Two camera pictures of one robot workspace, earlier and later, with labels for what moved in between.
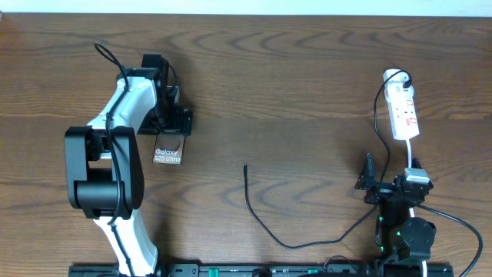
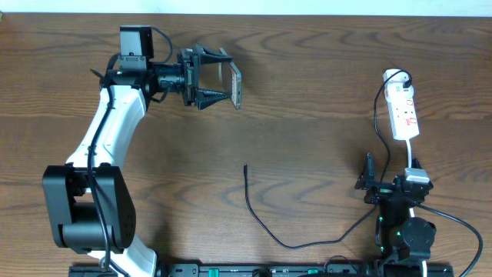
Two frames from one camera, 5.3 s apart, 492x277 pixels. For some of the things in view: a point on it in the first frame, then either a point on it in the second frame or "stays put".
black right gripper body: x=379 y=194 stays put
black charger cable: x=366 y=215 stays put
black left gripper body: x=169 y=119 to x=191 y=78
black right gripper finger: x=415 y=163 stays put
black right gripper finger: x=367 y=176 stays put
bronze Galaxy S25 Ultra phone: x=168 y=149 to x=231 y=83
